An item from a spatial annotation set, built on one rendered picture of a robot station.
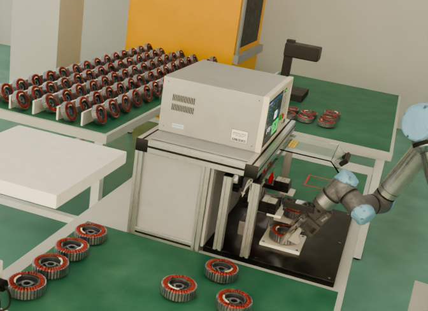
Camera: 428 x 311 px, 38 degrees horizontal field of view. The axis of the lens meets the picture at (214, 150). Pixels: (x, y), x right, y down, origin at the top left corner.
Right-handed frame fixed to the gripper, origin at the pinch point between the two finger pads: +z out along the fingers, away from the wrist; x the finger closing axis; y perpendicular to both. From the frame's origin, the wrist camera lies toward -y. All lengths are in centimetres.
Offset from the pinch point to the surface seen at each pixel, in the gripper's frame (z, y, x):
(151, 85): 57, -108, 160
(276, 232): -1.3, -2.9, -4.4
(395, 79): 6, 36, 532
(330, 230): -5.8, 14.6, 21.1
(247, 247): 2.8, -8.5, -20.4
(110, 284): 25, -35, -57
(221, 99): -27, -49, -8
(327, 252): -6.5, 15.9, 1.2
